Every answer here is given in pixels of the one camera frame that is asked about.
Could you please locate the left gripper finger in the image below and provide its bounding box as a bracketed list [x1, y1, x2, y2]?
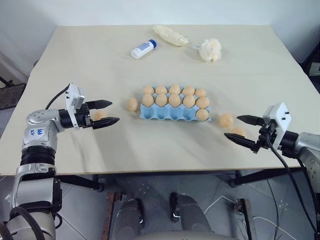
[86, 99, 113, 110]
[92, 116, 121, 131]

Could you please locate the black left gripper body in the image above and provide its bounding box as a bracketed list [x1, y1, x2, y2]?
[74, 102, 95, 131]

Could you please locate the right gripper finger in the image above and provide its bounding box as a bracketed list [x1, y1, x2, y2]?
[236, 114, 265, 127]
[223, 132, 259, 151]

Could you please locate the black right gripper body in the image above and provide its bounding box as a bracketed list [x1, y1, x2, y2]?
[254, 120, 277, 153]

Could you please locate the light blue egg tray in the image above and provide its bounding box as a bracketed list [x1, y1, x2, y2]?
[139, 87, 212, 123]

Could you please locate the black table leg bar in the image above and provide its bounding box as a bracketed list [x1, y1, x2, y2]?
[228, 166, 305, 188]
[56, 174, 105, 193]

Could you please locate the white bottle with blue cap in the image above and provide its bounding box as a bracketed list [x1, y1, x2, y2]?
[130, 39, 158, 60]

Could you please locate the black mat beside table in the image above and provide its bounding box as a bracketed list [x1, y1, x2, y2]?
[0, 77, 27, 111]

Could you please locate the dark furniture beside table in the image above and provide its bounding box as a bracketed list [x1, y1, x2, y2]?
[301, 44, 320, 95]

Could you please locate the crumpled white plastic bag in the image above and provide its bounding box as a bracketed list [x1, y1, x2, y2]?
[191, 38, 223, 64]

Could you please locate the dark rounded robot leg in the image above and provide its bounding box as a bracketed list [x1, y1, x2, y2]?
[116, 198, 145, 240]
[169, 191, 216, 240]

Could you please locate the long clear plastic bag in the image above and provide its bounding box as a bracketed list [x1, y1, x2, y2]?
[152, 24, 189, 48]

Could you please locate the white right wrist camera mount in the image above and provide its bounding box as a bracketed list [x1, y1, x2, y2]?
[262, 101, 291, 151]

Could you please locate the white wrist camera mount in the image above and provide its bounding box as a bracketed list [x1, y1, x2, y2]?
[262, 101, 291, 151]
[64, 83, 87, 131]

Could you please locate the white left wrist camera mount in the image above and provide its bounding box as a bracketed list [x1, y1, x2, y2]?
[64, 83, 87, 131]

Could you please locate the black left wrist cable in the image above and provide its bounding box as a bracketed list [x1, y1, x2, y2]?
[44, 84, 70, 111]

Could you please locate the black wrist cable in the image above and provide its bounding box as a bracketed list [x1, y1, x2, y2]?
[44, 84, 70, 111]
[264, 129, 320, 240]

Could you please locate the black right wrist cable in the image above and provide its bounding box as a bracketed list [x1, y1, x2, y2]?
[264, 129, 320, 240]

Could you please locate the white floor cable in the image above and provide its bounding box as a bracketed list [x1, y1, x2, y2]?
[204, 179, 280, 240]

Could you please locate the rusty metal frame bar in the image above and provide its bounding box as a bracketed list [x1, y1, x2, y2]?
[235, 198, 256, 240]
[105, 191, 124, 240]

